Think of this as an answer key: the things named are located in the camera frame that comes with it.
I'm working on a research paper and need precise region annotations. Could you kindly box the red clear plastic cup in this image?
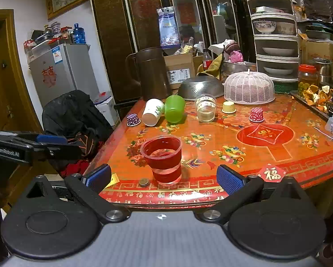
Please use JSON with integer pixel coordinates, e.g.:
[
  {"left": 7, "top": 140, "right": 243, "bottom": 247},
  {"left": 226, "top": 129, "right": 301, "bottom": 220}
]
[{"left": 140, "top": 135, "right": 182, "bottom": 185}]

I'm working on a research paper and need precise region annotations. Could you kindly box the yellow small cup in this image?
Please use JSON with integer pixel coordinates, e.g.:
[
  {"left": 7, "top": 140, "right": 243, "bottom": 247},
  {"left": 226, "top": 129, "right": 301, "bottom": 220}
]
[{"left": 221, "top": 101, "right": 236, "bottom": 114}]

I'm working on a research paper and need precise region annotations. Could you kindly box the white paper cup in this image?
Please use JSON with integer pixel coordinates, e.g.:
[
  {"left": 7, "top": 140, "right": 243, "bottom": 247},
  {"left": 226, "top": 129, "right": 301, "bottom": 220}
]
[{"left": 142, "top": 98, "right": 165, "bottom": 127}]

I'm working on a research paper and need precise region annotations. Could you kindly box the green plastic cup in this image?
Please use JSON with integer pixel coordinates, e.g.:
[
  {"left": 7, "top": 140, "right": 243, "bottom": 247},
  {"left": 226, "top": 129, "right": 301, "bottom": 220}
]
[{"left": 165, "top": 95, "right": 185, "bottom": 124}]

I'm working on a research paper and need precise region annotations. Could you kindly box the red fu sticker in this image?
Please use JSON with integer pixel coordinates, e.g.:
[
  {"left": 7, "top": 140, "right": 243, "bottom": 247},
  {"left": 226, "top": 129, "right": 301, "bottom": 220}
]
[{"left": 257, "top": 163, "right": 287, "bottom": 183}]

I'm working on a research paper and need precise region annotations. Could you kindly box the black backpack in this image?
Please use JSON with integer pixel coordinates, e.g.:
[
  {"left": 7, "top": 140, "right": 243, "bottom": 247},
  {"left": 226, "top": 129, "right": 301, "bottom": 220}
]
[{"left": 41, "top": 89, "right": 114, "bottom": 173}]

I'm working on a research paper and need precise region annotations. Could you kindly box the coin on table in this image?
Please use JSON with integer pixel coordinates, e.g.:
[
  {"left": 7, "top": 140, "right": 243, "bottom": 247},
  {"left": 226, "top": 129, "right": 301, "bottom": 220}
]
[{"left": 139, "top": 178, "right": 149, "bottom": 187}]

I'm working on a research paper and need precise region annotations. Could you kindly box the white box red lid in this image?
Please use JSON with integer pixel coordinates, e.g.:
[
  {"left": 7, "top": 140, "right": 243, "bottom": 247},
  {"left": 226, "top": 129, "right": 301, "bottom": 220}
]
[{"left": 93, "top": 90, "right": 119, "bottom": 127}]

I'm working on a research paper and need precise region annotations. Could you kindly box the red dotted cupcake liner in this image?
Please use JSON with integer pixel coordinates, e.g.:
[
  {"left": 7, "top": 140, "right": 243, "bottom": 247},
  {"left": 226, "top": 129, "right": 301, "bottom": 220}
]
[{"left": 249, "top": 107, "right": 264, "bottom": 123}]

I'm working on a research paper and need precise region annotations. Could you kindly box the grey small refrigerator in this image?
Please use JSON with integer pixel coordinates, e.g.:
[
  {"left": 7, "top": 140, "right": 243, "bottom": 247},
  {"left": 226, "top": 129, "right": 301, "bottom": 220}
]
[{"left": 29, "top": 44, "right": 99, "bottom": 106}]

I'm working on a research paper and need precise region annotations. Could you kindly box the purple striped cupcake liner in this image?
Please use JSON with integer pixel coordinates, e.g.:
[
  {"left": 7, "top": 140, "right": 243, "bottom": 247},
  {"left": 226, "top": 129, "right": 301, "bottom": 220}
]
[{"left": 127, "top": 113, "right": 141, "bottom": 127}]

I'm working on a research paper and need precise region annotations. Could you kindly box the clear glass jar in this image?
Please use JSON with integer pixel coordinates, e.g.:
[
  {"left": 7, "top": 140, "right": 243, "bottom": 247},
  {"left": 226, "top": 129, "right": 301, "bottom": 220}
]
[{"left": 195, "top": 93, "right": 217, "bottom": 123}]

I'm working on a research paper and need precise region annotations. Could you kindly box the white mesh food cover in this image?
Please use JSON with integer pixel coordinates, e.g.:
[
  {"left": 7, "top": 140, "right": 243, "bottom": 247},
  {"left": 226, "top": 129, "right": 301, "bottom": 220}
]
[{"left": 224, "top": 70, "right": 275, "bottom": 105}]

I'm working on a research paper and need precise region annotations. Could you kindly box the blue water bottle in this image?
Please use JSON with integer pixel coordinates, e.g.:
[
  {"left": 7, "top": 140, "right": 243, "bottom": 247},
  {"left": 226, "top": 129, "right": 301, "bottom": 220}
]
[{"left": 73, "top": 23, "right": 86, "bottom": 44}]

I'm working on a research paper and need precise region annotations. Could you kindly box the steel colander bowl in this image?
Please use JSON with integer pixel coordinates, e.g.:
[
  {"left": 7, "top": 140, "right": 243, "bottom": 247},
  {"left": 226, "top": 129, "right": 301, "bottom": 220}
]
[{"left": 178, "top": 75, "right": 224, "bottom": 101}]

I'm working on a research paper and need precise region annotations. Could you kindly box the tray of orange peels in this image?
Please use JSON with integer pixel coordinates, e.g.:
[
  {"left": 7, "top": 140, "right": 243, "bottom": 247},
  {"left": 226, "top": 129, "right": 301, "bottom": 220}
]
[{"left": 290, "top": 85, "right": 333, "bottom": 121}]

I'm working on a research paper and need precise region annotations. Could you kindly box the brown plastic pitcher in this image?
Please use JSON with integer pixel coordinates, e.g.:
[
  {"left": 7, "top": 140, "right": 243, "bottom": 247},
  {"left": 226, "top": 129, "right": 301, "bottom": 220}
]
[{"left": 125, "top": 47, "right": 172, "bottom": 101}]

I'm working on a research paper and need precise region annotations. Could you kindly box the red lid pickle jar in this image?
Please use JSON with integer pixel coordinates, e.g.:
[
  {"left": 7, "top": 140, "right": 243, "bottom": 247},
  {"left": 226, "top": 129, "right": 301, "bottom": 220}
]
[{"left": 298, "top": 64, "right": 317, "bottom": 92}]

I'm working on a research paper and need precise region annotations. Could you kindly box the red label sauce bottle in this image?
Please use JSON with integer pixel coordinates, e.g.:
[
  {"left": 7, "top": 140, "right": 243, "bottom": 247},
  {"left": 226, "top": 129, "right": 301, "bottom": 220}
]
[{"left": 203, "top": 49, "right": 213, "bottom": 71}]

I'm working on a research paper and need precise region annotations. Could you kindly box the cardboard box with label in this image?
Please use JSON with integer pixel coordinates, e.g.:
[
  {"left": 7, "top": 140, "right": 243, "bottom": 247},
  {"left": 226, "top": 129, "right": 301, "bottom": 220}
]
[{"left": 164, "top": 53, "right": 195, "bottom": 90}]

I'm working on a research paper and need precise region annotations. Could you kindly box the blue white snack bag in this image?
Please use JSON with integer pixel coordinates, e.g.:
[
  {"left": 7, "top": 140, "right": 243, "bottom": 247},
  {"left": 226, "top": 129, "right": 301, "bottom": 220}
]
[{"left": 157, "top": 7, "right": 181, "bottom": 49}]

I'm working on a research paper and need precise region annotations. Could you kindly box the dark wooden cabinet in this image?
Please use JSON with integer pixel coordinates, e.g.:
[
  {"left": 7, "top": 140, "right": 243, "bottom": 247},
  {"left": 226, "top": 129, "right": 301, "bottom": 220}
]
[{"left": 92, "top": 0, "right": 255, "bottom": 104}]

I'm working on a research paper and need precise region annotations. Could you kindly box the white tiered dish rack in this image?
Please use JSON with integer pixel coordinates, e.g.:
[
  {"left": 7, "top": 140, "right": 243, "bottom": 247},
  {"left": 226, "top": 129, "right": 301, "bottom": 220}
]
[{"left": 246, "top": 0, "right": 300, "bottom": 83}]

